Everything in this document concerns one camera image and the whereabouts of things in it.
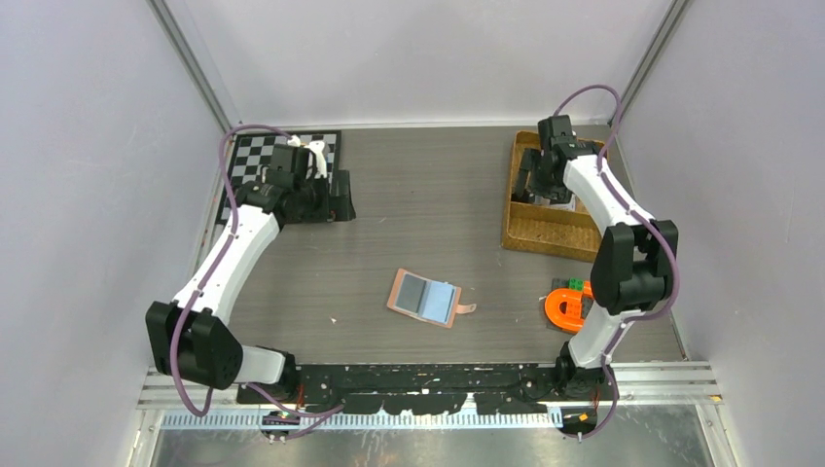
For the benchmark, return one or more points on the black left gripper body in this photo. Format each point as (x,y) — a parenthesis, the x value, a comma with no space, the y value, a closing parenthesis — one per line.
(315,198)

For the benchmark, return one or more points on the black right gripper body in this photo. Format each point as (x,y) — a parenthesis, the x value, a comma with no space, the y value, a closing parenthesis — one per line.
(548,186)

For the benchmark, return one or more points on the pink leather card holder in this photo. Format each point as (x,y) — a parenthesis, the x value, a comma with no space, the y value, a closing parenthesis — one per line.
(426,300)

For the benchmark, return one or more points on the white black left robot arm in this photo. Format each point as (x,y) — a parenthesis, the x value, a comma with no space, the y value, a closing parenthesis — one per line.
(190,335)

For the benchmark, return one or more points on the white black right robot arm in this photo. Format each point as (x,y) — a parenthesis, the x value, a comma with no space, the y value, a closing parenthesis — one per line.
(633,269)

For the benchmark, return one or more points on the black white chessboard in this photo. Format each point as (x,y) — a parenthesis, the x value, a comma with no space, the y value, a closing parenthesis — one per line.
(253,154)

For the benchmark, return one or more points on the woven bamboo organizer tray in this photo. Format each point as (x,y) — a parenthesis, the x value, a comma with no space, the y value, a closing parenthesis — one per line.
(564,233)

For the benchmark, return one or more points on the green lego brick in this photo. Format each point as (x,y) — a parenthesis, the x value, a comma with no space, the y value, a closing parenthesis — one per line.
(577,284)

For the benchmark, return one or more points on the orange horseshoe toy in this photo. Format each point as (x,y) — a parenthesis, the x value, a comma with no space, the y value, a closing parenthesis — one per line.
(564,308)

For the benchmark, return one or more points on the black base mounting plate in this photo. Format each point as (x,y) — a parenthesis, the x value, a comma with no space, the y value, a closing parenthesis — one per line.
(429,389)

